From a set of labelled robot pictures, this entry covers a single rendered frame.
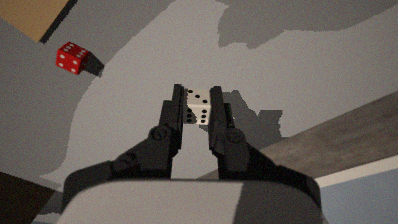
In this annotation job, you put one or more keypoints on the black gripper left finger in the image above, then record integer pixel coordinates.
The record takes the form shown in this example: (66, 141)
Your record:
(147, 159)

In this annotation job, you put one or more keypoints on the white die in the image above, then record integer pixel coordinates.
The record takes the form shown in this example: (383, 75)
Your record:
(196, 106)

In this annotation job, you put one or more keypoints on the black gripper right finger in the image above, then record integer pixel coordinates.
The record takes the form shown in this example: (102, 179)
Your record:
(244, 162)

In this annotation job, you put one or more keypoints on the tan mat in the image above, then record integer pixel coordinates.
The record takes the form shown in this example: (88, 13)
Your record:
(32, 17)

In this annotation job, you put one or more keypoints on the red die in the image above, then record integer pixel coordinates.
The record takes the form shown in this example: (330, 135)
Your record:
(72, 58)

